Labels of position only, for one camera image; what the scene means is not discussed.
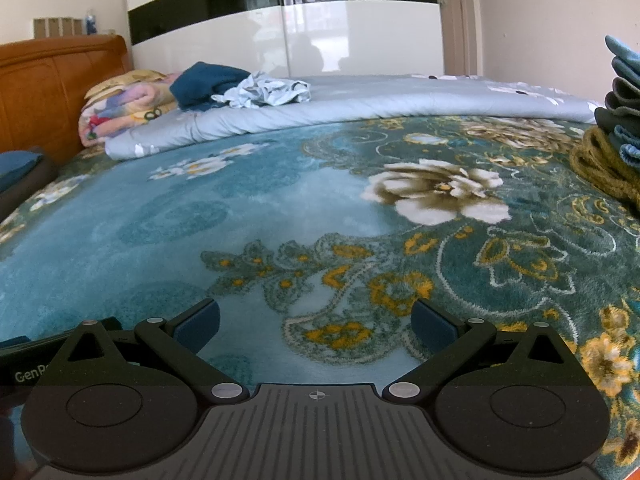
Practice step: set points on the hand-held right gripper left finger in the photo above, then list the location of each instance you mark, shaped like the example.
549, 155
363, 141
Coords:
202, 321

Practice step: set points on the yellow patterned pillow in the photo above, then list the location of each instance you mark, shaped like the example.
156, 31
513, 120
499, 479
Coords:
125, 80

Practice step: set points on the wooden headboard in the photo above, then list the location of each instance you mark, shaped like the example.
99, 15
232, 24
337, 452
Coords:
40, 95

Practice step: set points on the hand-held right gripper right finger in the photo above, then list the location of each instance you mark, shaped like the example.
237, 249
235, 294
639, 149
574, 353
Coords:
430, 322

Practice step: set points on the blue pillow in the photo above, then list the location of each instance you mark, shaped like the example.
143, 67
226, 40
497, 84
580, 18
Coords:
15, 170

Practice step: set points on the colourful folded quilt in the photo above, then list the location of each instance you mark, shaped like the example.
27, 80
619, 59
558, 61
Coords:
120, 110

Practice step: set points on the beige door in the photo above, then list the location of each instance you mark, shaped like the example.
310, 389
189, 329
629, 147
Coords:
452, 20

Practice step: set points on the dark blue garment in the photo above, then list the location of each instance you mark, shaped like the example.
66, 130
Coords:
205, 82

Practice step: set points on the row of beige boxes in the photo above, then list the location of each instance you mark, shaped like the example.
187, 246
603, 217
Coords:
57, 27

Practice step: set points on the teal floral blanket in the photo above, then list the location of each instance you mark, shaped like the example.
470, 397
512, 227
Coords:
150, 240

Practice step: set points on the blue bottle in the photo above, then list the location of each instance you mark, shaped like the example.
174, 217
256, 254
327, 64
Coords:
91, 24

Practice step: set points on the white wardrobe with black stripe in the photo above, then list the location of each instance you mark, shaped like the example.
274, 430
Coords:
350, 35

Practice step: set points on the light blue folded garment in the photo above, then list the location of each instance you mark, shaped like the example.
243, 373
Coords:
625, 57

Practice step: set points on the light blue polo shirt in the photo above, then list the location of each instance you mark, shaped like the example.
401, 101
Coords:
265, 91

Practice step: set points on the light blue duvet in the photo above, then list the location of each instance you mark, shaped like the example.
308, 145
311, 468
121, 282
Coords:
375, 97

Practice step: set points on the grey folded garment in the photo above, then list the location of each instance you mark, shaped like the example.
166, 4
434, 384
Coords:
622, 105

